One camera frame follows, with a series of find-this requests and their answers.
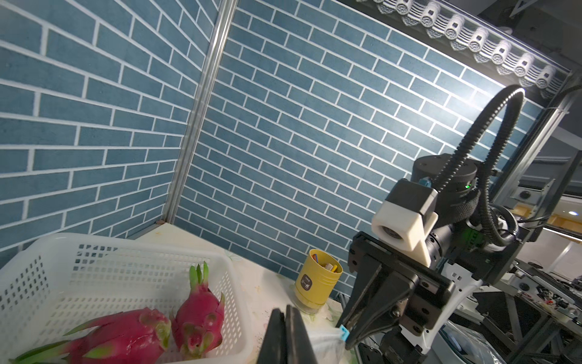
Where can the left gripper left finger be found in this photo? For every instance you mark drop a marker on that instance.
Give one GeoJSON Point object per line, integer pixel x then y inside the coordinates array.
{"type": "Point", "coordinates": [273, 349]}

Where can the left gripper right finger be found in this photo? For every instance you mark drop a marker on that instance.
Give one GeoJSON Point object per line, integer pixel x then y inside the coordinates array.
{"type": "Point", "coordinates": [298, 346]}

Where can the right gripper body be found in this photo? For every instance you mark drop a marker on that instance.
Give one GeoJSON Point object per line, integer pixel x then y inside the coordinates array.
{"type": "Point", "coordinates": [427, 310]}

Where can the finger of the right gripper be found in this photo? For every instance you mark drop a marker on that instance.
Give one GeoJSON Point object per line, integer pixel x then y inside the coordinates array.
{"type": "Point", "coordinates": [385, 307]}
{"type": "Point", "coordinates": [354, 312]}

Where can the zip-top bag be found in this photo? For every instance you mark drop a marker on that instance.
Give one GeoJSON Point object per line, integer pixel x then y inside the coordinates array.
{"type": "Point", "coordinates": [329, 344]}

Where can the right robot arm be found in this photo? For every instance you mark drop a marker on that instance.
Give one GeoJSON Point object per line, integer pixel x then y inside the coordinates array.
{"type": "Point", "coordinates": [438, 237]}

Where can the yellow cup of markers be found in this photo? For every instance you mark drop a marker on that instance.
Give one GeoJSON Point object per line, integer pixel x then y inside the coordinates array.
{"type": "Point", "coordinates": [316, 280]}

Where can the white plastic basket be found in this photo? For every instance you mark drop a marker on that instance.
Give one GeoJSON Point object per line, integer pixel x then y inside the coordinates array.
{"type": "Point", "coordinates": [63, 280]}

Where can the overhead LED light strip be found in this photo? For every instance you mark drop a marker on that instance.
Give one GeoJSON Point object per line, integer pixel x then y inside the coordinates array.
{"type": "Point", "coordinates": [487, 44]}

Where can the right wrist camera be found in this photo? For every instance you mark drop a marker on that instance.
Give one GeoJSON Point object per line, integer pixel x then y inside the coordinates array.
{"type": "Point", "coordinates": [405, 219]}

